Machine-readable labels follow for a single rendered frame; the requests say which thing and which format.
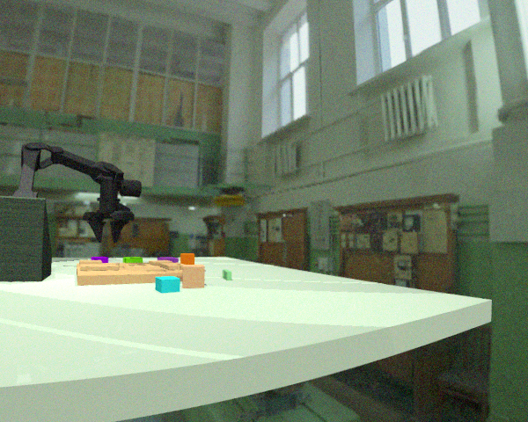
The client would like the teal cube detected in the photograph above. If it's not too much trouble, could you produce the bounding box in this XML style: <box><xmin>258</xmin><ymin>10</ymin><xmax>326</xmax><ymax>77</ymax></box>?
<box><xmin>155</xmin><ymin>276</ymin><xmax>180</xmax><ymax>293</ymax></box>

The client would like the orange block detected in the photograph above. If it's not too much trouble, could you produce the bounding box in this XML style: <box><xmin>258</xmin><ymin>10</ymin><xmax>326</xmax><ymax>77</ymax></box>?
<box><xmin>180</xmin><ymin>253</ymin><xmax>194</xmax><ymax>265</ymax></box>

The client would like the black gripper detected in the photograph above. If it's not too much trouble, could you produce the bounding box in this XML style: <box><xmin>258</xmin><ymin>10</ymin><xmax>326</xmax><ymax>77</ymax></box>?
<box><xmin>83</xmin><ymin>194</ymin><xmax>135</xmax><ymax>243</ymax></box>

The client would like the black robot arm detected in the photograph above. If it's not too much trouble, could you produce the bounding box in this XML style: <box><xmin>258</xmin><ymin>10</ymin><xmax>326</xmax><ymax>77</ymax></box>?
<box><xmin>11</xmin><ymin>142</ymin><xmax>142</xmax><ymax>198</ymax></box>

